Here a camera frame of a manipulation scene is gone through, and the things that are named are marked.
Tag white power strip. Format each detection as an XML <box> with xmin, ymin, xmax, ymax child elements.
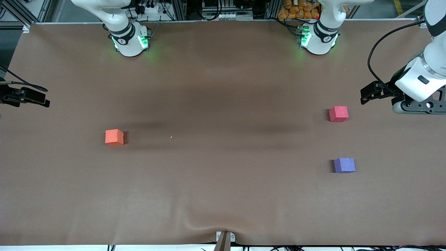
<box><xmin>138</xmin><ymin>3</ymin><xmax>161</xmax><ymax>15</ymax></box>

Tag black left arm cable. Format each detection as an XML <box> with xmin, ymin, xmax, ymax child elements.
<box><xmin>368</xmin><ymin>20</ymin><xmax>428</xmax><ymax>97</ymax></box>

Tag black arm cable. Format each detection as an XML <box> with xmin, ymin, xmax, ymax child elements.
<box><xmin>368</xmin><ymin>20</ymin><xmax>428</xmax><ymax>97</ymax></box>
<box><xmin>0</xmin><ymin>66</ymin><xmax>48</xmax><ymax>92</ymax></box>

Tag pile of orange packets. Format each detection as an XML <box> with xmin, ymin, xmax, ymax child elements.
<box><xmin>278</xmin><ymin>0</ymin><xmax>320</xmax><ymax>20</ymax></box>

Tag brown table cover sheet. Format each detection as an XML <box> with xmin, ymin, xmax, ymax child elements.
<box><xmin>0</xmin><ymin>19</ymin><xmax>446</xmax><ymax>246</ymax></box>

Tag red foam cube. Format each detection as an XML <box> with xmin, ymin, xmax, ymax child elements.
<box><xmin>329</xmin><ymin>106</ymin><xmax>349</xmax><ymax>123</ymax></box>

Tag metal bar with white bracket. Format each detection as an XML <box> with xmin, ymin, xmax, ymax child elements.
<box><xmin>213</xmin><ymin>231</ymin><xmax>236</xmax><ymax>251</ymax></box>

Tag purple foam cube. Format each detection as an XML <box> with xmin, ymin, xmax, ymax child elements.
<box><xmin>334</xmin><ymin>158</ymin><xmax>356</xmax><ymax>173</ymax></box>

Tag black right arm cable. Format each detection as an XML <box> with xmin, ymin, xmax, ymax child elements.
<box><xmin>0</xmin><ymin>66</ymin><xmax>48</xmax><ymax>92</ymax></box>

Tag orange foam cube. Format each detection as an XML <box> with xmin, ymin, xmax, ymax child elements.
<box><xmin>105</xmin><ymin>129</ymin><xmax>124</xmax><ymax>146</ymax></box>

